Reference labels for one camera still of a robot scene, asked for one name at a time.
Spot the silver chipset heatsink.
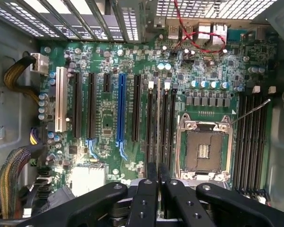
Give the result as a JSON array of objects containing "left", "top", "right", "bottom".
[{"left": 70, "top": 165, "right": 107, "bottom": 191}]

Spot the yellow black power cable bundle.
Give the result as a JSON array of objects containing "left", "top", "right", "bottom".
[{"left": 3, "top": 56, "right": 40, "bottom": 103}]

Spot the black RAM slot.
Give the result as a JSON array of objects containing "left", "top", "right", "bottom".
[
  {"left": 145, "top": 80, "right": 155, "bottom": 164},
  {"left": 257, "top": 86, "right": 277, "bottom": 198},
  {"left": 234, "top": 91, "right": 246, "bottom": 191},
  {"left": 169, "top": 89, "right": 178, "bottom": 172},
  {"left": 250, "top": 86, "right": 262, "bottom": 196},
  {"left": 161, "top": 80, "right": 170, "bottom": 166},
  {"left": 242, "top": 91, "right": 254, "bottom": 193}
]

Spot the white PCI expansion slot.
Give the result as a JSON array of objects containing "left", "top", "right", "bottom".
[{"left": 54, "top": 67, "right": 68, "bottom": 133}]

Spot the short black expansion slot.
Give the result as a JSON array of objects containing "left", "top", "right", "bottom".
[{"left": 103, "top": 73, "right": 110, "bottom": 93}]

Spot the long black expansion slot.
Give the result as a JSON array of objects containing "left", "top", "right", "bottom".
[
  {"left": 87, "top": 72, "right": 97, "bottom": 140},
  {"left": 132, "top": 74, "right": 142, "bottom": 142},
  {"left": 72, "top": 72, "right": 83, "bottom": 140}
]

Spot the purple yellow wire connector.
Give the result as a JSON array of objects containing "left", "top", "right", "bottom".
[{"left": 29, "top": 127, "right": 42, "bottom": 146}]

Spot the black flat data cable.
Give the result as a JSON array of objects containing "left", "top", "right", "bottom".
[{"left": 21, "top": 183, "right": 40, "bottom": 218}]

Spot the sleeved multicolour cable bundle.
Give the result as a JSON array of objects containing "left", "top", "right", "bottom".
[{"left": 0, "top": 146, "right": 38, "bottom": 219}]

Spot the white power connector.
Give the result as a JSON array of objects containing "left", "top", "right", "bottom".
[{"left": 30, "top": 52, "right": 49, "bottom": 75}]

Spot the grey metal PC case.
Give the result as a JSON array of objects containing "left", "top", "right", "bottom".
[{"left": 0, "top": 0, "right": 284, "bottom": 227}]

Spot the thin metal locking lever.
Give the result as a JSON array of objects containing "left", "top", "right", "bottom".
[{"left": 231, "top": 98, "right": 272, "bottom": 125}]

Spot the silver rear port block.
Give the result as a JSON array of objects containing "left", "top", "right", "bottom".
[{"left": 167, "top": 22, "right": 228, "bottom": 46}]

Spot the blue expansion slot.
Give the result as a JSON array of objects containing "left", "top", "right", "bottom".
[{"left": 116, "top": 73, "right": 128, "bottom": 161}]

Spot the green PC motherboard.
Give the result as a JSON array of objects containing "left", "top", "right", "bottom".
[{"left": 39, "top": 35, "right": 279, "bottom": 206}]

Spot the silver CPU socket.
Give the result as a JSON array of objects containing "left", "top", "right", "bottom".
[{"left": 176, "top": 113, "right": 234, "bottom": 183}]

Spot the red and black twisted wire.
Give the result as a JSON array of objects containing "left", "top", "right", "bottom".
[{"left": 174, "top": 0, "right": 228, "bottom": 54}]

